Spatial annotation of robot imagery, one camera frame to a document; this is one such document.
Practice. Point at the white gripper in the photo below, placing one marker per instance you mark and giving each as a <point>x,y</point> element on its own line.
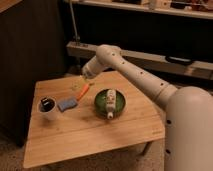
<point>93,68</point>

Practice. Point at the white ceramic cup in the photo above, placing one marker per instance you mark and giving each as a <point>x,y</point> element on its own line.
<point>50,115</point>

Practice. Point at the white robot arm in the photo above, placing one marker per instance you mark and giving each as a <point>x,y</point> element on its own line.
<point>189,111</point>

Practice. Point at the black object in cup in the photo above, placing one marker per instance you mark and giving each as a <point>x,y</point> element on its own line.
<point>46,104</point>

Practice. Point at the orange carrot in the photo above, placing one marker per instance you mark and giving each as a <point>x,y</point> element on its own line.
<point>83,91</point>

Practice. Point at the green bowl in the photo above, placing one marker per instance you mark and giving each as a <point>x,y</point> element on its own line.
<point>100,104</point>

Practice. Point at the blue sponge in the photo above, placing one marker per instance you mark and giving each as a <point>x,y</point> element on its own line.
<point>67,104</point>

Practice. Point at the white bottle in bowl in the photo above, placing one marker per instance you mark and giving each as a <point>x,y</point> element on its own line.
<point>110,103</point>

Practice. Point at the wooden table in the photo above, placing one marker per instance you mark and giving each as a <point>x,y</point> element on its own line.
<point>79,131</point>

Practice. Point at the metal pole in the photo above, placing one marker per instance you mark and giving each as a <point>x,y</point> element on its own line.
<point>76,36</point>

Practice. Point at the lower wooden shelf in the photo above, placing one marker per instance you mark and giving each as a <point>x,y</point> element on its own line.
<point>154,62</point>

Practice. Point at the wooden shelf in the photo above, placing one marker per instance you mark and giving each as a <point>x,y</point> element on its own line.
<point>154,62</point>
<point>147,7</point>

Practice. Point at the upper wooden shelf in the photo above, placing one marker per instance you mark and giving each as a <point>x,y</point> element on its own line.
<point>147,7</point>

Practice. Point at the black handle on shelf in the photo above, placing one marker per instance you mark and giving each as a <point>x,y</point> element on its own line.
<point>184,62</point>

